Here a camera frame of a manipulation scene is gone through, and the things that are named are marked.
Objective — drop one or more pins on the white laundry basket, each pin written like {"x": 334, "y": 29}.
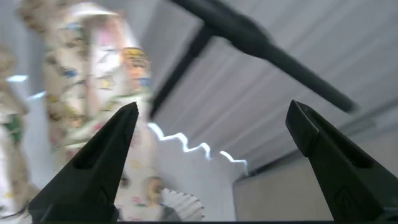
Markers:
{"x": 183, "y": 205}

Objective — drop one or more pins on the cream printed garment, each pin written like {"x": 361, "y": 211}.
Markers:
{"x": 93, "y": 62}
{"x": 12, "y": 140}

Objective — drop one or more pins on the black clothes rack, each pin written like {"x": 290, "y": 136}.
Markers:
{"x": 248, "y": 34}

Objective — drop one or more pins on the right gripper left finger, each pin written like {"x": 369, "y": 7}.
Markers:
{"x": 90, "y": 180}

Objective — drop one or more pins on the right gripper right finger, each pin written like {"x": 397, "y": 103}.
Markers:
{"x": 345, "y": 177}

